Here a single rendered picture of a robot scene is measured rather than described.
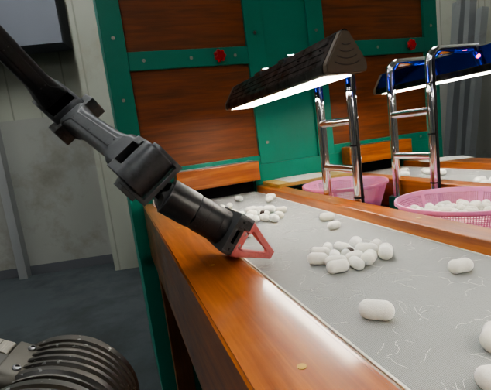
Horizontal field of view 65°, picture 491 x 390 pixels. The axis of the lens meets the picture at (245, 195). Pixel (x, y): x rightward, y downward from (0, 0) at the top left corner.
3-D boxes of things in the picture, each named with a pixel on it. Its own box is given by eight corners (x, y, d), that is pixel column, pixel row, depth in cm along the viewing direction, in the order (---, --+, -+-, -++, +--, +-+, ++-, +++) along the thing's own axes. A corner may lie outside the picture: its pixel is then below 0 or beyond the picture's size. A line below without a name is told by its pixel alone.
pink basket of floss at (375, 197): (382, 221, 107) (380, 187, 106) (293, 221, 120) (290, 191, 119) (396, 201, 130) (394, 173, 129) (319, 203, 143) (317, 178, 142)
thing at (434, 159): (440, 219, 103) (431, 43, 96) (389, 208, 121) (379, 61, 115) (493, 206, 108) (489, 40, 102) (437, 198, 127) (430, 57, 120)
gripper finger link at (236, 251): (271, 232, 70) (228, 206, 67) (287, 240, 64) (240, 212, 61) (252, 265, 70) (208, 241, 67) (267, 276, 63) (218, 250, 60)
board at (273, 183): (279, 188, 132) (278, 184, 132) (262, 184, 146) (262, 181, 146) (361, 173, 142) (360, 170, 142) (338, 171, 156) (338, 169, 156)
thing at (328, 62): (327, 73, 65) (324, 28, 64) (224, 111, 123) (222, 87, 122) (368, 70, 67) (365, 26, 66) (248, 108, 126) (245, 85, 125)
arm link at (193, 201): (152, 210, 56) (173, 176, 57) (148, 206, 62) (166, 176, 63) (193, 232, 58) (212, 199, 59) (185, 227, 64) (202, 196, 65)
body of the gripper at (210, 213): (233, 211, 68) (197, 190, 66) (252, 220, 58) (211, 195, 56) (214, 244, 68) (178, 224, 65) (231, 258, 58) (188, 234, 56)
